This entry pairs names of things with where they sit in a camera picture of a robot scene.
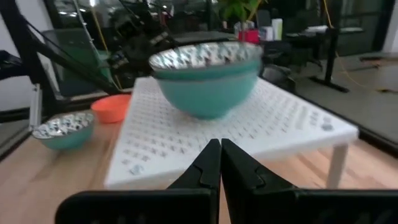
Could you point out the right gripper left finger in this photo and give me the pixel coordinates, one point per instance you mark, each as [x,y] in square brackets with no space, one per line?
[186,205]

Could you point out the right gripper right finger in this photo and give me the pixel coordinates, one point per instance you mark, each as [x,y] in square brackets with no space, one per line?
[264,205]

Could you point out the teal floral patterned ceramic bowl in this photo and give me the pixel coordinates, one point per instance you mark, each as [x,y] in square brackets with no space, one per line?
[62,137]
[208,96]
[205,54]

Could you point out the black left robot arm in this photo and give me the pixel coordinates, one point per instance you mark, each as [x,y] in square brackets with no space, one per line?
[140,40]

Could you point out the white perforated metal shelf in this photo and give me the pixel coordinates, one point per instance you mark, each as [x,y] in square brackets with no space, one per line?
[186,137]

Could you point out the orange plastic bowl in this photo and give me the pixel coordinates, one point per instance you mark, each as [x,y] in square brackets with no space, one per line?
[110,110]

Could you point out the black office chair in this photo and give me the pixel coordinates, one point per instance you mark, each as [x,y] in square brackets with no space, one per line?
[301,51]

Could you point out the black office desk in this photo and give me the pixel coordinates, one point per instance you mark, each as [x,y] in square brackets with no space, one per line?
[331,56]

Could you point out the red box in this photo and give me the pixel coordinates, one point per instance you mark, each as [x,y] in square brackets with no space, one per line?
[248,36]

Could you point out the short white container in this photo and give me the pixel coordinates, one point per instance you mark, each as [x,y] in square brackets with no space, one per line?
[266,33]

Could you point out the tall white container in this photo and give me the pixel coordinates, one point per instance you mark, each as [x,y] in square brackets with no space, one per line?
[277,29]

